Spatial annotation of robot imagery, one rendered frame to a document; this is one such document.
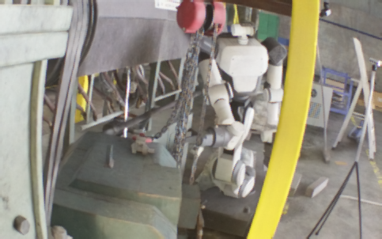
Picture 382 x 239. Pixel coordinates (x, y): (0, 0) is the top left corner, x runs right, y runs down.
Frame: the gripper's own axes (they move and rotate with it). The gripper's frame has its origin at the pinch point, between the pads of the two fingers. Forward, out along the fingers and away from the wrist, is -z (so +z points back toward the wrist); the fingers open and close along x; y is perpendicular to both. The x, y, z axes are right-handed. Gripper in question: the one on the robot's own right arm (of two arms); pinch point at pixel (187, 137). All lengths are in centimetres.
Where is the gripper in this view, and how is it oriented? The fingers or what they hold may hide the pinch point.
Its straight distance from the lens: 180.2
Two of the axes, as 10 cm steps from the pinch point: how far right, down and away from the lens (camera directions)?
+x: -5.0, -2.6, 8.2
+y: 1.5, -9.6, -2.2
